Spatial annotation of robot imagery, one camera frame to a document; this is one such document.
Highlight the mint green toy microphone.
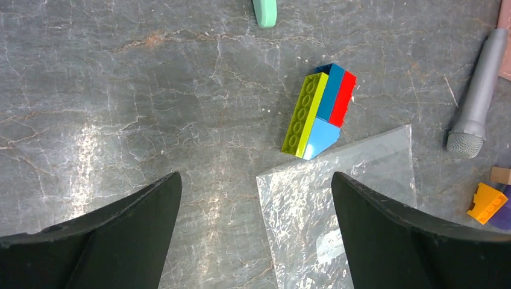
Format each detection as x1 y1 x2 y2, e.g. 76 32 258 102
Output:
252 0 277 28

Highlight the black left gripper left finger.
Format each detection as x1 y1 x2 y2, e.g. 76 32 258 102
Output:
1 172 183 288

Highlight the grey toy microphone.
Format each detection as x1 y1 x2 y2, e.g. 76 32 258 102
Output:
447 28 505 158

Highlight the clear zip top bag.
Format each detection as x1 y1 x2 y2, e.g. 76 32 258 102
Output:
257 125 417 288

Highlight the multicolour toy brick block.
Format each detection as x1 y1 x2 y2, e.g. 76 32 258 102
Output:
281 63 357 160

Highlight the pink plastic basket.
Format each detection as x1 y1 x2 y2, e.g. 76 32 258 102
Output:
497 0 510 81

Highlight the orange toy brick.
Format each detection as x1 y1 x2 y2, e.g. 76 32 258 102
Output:
467 182 509 225

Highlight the small wooden cube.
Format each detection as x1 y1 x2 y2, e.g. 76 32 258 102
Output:
489 166 511 185

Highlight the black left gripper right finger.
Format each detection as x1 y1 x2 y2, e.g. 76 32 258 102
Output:
331 172 510 288

